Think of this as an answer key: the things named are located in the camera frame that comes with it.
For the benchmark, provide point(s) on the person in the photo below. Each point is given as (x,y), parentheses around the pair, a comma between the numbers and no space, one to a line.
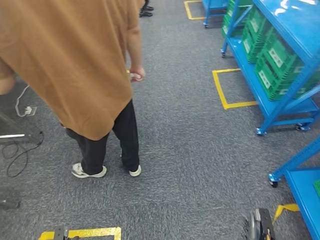
(62,66)
(146,12)

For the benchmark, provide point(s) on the floor socket with plug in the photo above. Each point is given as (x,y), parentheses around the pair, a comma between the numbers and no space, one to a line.
(29,110)

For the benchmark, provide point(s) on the person's hand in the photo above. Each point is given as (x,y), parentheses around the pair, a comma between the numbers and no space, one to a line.
(139,72)

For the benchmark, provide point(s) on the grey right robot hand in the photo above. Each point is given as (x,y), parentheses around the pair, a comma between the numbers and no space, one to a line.
(253,228)

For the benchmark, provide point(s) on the person's forearm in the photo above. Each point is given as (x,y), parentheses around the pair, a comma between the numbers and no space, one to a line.
(135,46)
(6,79)

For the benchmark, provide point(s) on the blue metal shelf rack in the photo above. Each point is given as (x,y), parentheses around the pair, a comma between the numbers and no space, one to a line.
(302,195)
(250,79)
(212,5)

